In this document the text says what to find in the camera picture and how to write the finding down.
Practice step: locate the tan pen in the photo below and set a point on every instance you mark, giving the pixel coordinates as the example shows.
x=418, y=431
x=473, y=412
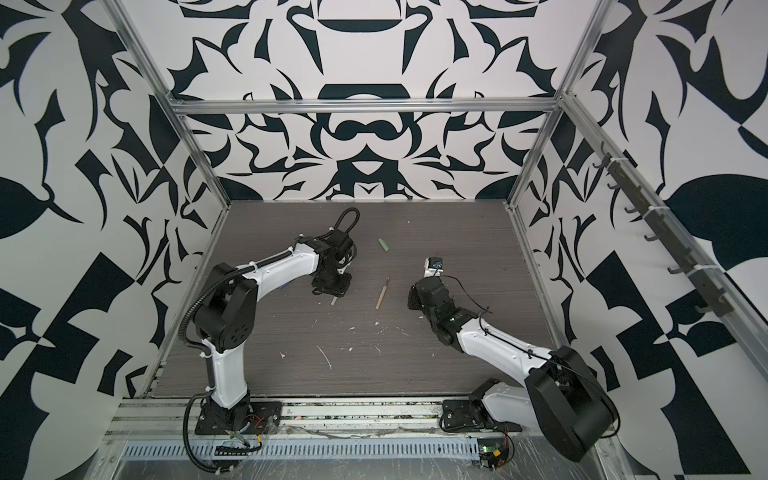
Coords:
x=382, y=294

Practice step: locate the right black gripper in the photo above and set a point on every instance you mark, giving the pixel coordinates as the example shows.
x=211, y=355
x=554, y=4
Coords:
x=413, y=303

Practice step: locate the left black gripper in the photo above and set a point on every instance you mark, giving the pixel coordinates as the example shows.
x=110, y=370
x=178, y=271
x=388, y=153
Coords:
x=340, y=291

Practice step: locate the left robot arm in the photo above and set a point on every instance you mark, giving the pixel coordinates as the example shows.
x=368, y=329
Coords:
x=220, y=321

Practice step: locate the white cable duct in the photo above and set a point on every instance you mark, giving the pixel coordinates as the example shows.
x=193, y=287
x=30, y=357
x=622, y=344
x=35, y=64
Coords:
x=347, y=449

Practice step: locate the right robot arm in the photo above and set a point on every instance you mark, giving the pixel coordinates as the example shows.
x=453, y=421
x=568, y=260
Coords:
x=558, y=395

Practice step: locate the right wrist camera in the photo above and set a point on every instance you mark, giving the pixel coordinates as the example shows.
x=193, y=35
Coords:
x=433, y=266

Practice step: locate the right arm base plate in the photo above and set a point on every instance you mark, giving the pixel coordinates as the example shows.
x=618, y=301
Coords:
x=460, y=416

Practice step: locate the green lit circuit board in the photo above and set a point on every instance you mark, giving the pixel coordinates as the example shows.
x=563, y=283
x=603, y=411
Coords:
x=494, y=453

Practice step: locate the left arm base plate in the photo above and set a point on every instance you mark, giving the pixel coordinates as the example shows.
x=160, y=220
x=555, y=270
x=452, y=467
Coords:
x=246, y=417

